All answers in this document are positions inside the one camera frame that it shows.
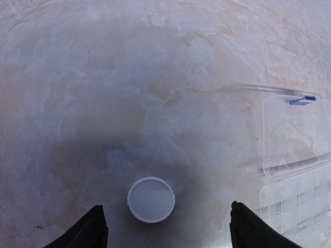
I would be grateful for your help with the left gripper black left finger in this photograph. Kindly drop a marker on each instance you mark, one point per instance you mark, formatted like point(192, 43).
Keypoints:
point(89, 231)

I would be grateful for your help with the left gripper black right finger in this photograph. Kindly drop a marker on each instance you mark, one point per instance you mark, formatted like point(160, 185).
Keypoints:
point(248, 230)

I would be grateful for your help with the clear plastic pill organizer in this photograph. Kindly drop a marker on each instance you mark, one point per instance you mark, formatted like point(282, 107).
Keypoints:
point(295, 200)

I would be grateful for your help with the white bottle cap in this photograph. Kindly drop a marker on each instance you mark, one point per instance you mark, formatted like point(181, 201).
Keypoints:
point(151, 200)

